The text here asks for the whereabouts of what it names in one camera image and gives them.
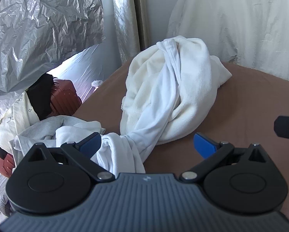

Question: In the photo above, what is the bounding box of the translucent plastic sheet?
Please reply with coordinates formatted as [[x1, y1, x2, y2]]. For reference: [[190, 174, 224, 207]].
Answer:
[[46, 45, 105, 102]]

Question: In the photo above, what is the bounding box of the red-brown suitcase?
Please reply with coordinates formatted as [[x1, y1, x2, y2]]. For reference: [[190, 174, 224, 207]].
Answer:
[[0, 148, 15, 179]]

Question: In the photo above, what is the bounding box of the white cloth cover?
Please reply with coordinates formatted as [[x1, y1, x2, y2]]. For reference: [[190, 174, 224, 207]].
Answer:
[[166, 0, 289, 83]]

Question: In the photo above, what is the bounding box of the black garment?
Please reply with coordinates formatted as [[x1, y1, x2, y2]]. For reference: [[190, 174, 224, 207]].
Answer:
[[27, 74, 55, 121]]

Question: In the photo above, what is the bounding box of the grey garment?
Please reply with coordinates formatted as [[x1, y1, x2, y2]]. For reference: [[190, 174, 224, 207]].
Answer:
[[9, 115, 75, 167]]

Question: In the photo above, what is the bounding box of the narrow silver foil curtain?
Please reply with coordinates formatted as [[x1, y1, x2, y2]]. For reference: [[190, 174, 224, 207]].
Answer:
[[108, 0, 140, 64]]

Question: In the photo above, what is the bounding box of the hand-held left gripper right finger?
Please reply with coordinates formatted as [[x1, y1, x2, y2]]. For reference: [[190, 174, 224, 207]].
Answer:
[[180, 132, 268, 183]]

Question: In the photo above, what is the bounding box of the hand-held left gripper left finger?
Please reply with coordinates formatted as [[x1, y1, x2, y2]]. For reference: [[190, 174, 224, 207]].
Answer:
[[24, 132, 116, 182]]

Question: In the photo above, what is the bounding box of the large silver foil curtain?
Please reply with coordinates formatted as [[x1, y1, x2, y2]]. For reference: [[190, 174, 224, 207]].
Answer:
[[0, 0, 106, 99]]

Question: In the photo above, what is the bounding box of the beige door frame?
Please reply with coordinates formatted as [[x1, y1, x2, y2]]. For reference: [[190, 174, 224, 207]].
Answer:
[[131, 0, 148, 51]]

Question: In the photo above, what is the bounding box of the cream printed cloth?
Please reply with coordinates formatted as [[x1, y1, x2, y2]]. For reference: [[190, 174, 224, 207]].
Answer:
[[0, 90, 41, 145]]

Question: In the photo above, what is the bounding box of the red suitcase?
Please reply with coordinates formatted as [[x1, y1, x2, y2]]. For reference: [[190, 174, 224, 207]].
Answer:
[[49, 77, 83, 116]]

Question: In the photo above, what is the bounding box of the cream fleece garment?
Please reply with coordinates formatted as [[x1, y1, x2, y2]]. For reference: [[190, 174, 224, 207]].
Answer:
[[120, 35, 233, 145]]

